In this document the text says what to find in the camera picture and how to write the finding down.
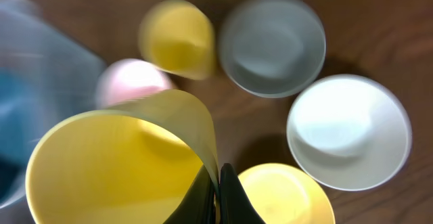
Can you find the yellow small bowl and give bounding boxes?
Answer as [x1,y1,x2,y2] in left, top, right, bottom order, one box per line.
[238,163,336,224]

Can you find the pink plastic cup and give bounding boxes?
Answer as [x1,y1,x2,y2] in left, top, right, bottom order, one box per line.
[95,58,177,108]

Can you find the dark blue bowl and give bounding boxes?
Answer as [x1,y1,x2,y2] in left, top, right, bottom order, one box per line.
[1,68,41,201]

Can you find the yellow cup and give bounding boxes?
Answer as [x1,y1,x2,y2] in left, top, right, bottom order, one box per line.
[138,0,216,80]
[25,89,219,224]

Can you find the white small bowl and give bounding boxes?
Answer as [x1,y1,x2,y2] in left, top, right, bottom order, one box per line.
[286,74,412,192]

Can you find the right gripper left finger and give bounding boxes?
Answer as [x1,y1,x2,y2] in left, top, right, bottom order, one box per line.
[164,166,216,224]

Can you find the grey small bowl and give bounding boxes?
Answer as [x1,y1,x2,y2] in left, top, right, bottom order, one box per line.
[218,0,326,98]

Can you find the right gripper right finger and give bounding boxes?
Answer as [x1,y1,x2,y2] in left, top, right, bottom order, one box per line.
[220,163,265,224]

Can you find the clear plastic storage bin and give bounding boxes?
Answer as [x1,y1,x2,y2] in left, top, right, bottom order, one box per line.
[1,0,105,208]

